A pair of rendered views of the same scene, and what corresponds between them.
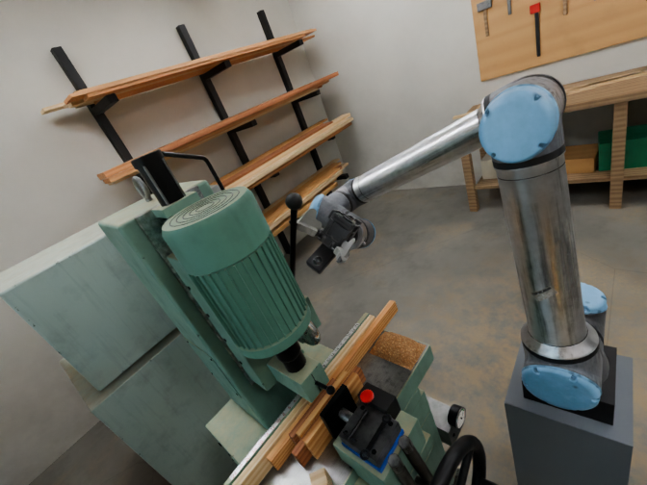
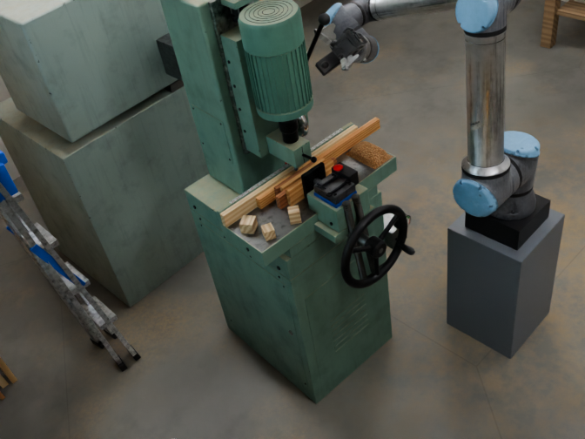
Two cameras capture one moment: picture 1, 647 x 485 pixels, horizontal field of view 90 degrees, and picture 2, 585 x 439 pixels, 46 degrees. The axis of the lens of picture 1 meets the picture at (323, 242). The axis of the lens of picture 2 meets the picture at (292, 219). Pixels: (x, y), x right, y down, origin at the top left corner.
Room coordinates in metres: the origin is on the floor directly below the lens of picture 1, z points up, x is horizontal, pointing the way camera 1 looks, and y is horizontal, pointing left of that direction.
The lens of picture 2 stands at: (-1.21, 0.12, 2.32)
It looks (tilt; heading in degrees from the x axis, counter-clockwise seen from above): 41 degrees down; 3
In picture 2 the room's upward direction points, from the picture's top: 11 degrees counter-clockwise
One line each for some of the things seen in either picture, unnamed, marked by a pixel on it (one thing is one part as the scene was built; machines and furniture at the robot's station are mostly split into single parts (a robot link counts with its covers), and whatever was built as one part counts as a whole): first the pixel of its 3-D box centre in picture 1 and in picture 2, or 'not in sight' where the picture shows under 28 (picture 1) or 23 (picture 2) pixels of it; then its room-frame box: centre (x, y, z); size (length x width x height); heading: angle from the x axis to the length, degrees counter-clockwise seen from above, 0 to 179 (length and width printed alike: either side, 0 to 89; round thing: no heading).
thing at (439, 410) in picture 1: (438, 419); (388, 228); (0.63, -0.12, 0.58); 0.12 x 0.08 x 0.08; 38
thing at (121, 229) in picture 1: (220, 310); (229, 87); (0.82, 0.35, 1.16); 0.22 x 0.22 x 0.72; 38
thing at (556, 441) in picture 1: (568, 429); (501, 273); (0.61, -0.55, 0.27); 0.30 x 0.30 x 0.55; 42
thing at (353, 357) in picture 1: (343, 370); (321, 160); (0.65, 0.09, 0.92); 0.56 x 0.02 x 0.04; 128
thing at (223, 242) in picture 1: (244, 273); (277, 61); (0.59, 0.17, 1.35); 0.18 x 0.18 x 0.31
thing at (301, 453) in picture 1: (331, 412); (307, 182); (0.54, 0.14, 0.92); 0.26 x 0.02 x 0.05; 128
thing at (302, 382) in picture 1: (298, 372); (289, 148); (0.60, 0.18, 1.03); 0.14 x 0.07 x 0.09; 38
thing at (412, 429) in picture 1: (379, 443); (339, 201); (0.43, 0.06, 0.91); 0.15 x 0.14 x 0.09; 128
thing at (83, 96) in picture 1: (260, 152); not in sight; (3.29, 0.23, 1.20); 2.71 x 0.56 x 2.40; 132
